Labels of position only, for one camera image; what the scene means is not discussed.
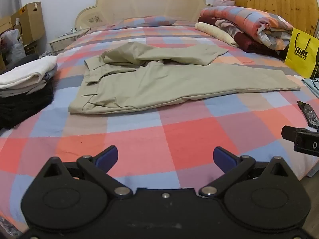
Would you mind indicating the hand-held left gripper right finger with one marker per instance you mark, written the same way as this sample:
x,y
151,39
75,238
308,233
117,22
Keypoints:
x,y
222,157

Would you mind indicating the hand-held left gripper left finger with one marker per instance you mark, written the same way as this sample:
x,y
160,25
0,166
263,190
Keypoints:
x,y
108,157

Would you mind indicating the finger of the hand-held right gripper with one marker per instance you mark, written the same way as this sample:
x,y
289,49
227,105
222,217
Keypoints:
x,y
289,133

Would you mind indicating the beige pants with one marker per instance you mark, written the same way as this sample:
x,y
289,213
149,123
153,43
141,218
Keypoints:
x,y
149,87

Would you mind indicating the black remote control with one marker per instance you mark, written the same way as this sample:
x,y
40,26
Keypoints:
x,y
309,113

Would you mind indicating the bed with checked sheet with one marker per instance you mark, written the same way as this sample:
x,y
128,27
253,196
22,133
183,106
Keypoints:
x,y
174,142

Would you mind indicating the light blue cloth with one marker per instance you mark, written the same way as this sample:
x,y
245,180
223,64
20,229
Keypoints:
x,y
310,86

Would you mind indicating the yellow paper bag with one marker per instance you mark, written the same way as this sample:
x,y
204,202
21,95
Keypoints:
x,y
301,59

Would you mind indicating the dark red blanket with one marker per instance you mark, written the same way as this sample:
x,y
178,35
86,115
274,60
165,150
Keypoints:
x,y
251,42

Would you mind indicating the black knitted cloth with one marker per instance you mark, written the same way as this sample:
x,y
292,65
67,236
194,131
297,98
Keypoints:
x,y
22,107

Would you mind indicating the white folded towel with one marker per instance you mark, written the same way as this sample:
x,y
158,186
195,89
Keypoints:
x,y
25,73

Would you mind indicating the checked folded quilt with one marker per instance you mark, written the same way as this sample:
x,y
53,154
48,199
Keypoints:
x,y
249,20

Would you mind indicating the cream folded blanket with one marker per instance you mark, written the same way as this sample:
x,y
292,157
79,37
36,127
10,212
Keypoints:
x,y
216,32

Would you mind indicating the cream nightstand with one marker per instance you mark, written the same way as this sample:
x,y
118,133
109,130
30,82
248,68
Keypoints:
x,y
62,42

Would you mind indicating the checked pillow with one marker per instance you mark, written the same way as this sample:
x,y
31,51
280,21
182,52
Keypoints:
x,y
144,22

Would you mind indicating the grey plastic bag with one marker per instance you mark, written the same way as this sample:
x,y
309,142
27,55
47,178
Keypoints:
x,y
13,47

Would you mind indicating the pink pillow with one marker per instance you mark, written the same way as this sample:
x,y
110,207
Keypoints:
x,y
224,2

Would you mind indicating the large cardboard box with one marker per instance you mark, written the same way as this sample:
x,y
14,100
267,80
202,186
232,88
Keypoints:
x,y
30,22

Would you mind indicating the cream scalloped headboard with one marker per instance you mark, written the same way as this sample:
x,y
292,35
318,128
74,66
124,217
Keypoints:
x,y
149,0

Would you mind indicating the small cardboard box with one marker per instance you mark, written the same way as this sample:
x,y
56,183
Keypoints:
x,y
5,25

